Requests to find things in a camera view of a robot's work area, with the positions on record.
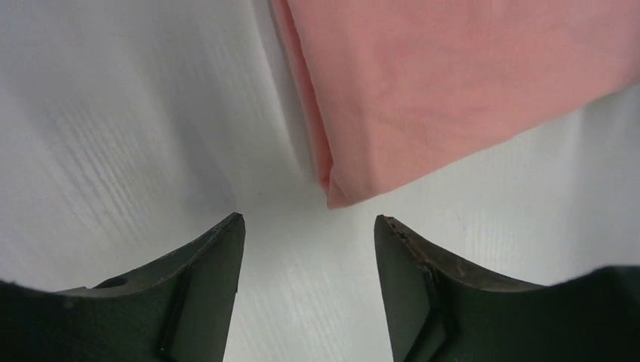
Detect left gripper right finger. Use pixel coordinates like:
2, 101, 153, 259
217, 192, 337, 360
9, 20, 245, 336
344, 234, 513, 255
374, 215, 639, 361

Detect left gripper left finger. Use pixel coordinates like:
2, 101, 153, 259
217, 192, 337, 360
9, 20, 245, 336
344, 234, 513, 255
1, 213, 245, 361

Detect salmon pink t-shirt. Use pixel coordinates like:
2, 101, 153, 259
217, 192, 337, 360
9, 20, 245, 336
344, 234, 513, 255
271, 1, 639, 208

